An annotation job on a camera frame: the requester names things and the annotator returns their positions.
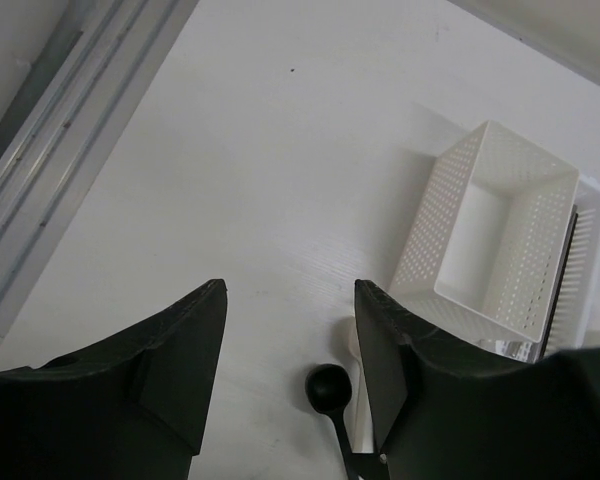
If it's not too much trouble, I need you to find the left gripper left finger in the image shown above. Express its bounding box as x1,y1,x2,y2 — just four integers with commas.
0,279,228,479

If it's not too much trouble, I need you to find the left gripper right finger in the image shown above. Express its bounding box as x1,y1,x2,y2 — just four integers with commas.
354,280,600,479

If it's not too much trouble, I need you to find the black spoon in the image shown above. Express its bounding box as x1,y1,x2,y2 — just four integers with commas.
305,364,359,480

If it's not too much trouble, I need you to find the cream wooden spoon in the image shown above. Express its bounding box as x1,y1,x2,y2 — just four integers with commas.
342,316,375,453

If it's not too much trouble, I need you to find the white perforated basket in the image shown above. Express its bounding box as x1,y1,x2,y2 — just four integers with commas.
489,174,600,361

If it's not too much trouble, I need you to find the white square box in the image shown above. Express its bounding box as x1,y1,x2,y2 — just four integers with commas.
389,121,580,342

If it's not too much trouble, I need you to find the aluminium rail frame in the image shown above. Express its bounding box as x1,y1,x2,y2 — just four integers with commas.
0,1,195,345

